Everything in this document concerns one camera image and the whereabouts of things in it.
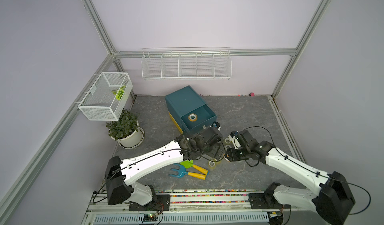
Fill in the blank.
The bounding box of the orange tape roll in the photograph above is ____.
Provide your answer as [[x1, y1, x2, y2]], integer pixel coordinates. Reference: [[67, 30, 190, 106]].
[[188, 114, 198, 122]]

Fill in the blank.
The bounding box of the teal three-drawer cabinet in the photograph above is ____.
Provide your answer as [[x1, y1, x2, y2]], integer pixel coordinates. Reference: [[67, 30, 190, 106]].
[[165, 86, 217, 135]]

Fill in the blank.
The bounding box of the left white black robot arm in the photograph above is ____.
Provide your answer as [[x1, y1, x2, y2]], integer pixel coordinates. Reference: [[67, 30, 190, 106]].
[[103, 122, 223, 206]]

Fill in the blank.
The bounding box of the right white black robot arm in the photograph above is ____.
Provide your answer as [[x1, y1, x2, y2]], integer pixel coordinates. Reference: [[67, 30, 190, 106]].
[[226, 130, 356, 225]]

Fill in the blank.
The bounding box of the green toy shovel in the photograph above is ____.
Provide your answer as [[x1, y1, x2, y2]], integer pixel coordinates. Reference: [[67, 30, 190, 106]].
[[180, 160, 209, 175]]

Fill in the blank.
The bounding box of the blue toy rake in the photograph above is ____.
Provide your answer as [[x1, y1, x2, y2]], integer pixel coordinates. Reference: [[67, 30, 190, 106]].
[[168, 164, 206, 180]]

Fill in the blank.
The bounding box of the potted green plant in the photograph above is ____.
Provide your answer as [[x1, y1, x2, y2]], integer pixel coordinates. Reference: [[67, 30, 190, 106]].
[[106, 109, 145, 150]]

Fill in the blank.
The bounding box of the green leaf toy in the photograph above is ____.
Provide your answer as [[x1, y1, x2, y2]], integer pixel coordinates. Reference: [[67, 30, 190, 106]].
[[112, 86, 126, 101]]

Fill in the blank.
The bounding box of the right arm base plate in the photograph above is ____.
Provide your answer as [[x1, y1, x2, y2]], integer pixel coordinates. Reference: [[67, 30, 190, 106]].
[[249, 193, 291, 210]]

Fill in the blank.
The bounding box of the white vented cable duct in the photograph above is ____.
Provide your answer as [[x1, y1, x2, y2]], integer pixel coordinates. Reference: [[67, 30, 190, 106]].
[[90, 212, 270, 225]]

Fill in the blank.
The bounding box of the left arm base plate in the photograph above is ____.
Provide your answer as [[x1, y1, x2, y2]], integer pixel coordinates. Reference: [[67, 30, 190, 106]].
[[129, 195, 171, 212]]

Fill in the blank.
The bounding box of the white wire wall shelf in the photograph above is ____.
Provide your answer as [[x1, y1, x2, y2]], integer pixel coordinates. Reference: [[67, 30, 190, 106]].
[[141, 47, 232, 80]]

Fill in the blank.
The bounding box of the white wire mesh basket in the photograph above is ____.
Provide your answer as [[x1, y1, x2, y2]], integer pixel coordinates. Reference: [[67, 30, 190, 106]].
[[78, 72, 133, 122]]

